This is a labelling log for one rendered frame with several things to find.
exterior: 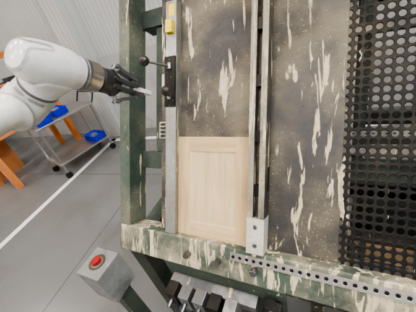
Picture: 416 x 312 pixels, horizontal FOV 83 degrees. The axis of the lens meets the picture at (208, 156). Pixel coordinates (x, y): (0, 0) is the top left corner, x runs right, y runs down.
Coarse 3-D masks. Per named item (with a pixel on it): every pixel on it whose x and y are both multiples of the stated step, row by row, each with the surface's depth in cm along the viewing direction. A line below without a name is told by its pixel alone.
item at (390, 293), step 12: (252, 264) 83; (264, 264) 81; (276, 264) 79; (300, 276) 76; (312, 276) 75; (324, 276) 73; (336, 276) 72; (348, 288) 70; (360, 288) 69; (372, 288) 68; (384, 288) 66; (396, 300) 65; (408, 300) 64
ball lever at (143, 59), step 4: (144, 56) 88; (140, 60) 88; (144, 60) 87; (148, 60) 88; (144, 64) 88; (156, 64) 92; (160, 64) 92; (164, 64) 93; (168, 64) 94; (168, 68) 94
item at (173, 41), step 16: (176, 0) 93; (176, 16) 94; (176, 32) 94; (176, 48) 95; (176, 64) 95; (176, 80) 96; (176, 96) 96; (176, 112) 96; (176, 128) 97; (176, 144) 97; (176, 160) 98; (176, 176) 98; (176, 192) 99; (176, 208) 99; (176, 224) 100
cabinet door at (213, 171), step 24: (192, 144) 96; (216, 144) 91; (240, 144) 87; (192, 168) 96; (216, 168) 92; (240, 168) 87; (192, 192) 97; (216, 192) 92; (240, 192) 88; (192, 216) 98; (216, 216) 93; (240, 216) 88; (216, 240) 93; (240, 240) 88
